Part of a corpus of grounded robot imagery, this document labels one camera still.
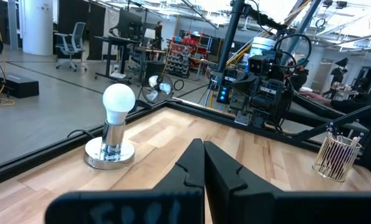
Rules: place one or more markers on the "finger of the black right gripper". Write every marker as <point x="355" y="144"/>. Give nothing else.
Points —
<point x="257" y="102"/>
<point x="272" y="101"/>

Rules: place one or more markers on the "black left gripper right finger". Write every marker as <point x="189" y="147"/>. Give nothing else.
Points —
<point x="250" y="205"/>

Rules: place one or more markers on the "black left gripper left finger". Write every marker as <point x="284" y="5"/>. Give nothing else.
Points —
<point x="160" y="205"/>

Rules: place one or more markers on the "black makeup brush silver ferrule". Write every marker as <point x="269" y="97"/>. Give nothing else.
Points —
<point x="360" y="136"/>

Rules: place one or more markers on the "person's forearm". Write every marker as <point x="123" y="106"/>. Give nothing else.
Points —
<point x="353" y="105"/>

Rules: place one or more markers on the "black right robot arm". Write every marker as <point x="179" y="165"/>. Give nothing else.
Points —
<point x="281" y="115"/>

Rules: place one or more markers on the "black power box blue lights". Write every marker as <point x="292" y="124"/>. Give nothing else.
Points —
<point x="224" y="93"/>

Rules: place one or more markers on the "black controller box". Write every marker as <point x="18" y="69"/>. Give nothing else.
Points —
<point x="230" y="76"/>

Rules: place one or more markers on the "black side table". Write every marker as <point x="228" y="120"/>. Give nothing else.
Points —
<point x="312" y="116"/>

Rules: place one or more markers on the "person's hand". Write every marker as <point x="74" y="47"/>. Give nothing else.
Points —
<point x="315" y="98"/>

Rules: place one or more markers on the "black round pole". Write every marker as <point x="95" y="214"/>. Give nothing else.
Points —
<point x="231" y="31"/>

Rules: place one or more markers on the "red parts shelf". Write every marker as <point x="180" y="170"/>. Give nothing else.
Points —
<point x="188" y="53"/>

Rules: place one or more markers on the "black floor fan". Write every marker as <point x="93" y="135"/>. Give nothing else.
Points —
<point x="157" y="88"/>

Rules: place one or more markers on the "black box under desk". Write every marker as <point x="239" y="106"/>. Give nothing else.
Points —
<point x="154" y="71"/>

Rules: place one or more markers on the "white bulb chrome base lamp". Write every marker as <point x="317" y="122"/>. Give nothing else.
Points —
<point x="118" y="99"/>

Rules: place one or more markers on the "black desk monitor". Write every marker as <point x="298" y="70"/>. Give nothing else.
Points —
<point x="129" y="23"/>

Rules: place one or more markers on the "black desk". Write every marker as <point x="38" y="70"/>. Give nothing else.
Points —
<point x="117" y="40"/>

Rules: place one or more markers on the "grey office chair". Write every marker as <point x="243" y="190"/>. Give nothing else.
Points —
<point x="71" y="40"/>

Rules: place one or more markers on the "black floor box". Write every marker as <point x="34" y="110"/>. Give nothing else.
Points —
<point x="14" y="84"/>

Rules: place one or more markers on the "white round column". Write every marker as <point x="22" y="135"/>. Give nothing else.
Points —
<point x="37" y="25"/>

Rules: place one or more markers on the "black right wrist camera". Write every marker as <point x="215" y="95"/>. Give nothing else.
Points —
<point x="259" y="64"/>

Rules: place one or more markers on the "black aluminium table frame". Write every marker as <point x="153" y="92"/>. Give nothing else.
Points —
<point x="48" y="152"/>

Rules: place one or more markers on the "black partition wall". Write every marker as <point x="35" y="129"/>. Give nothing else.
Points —
<point x="93" y="31"/>

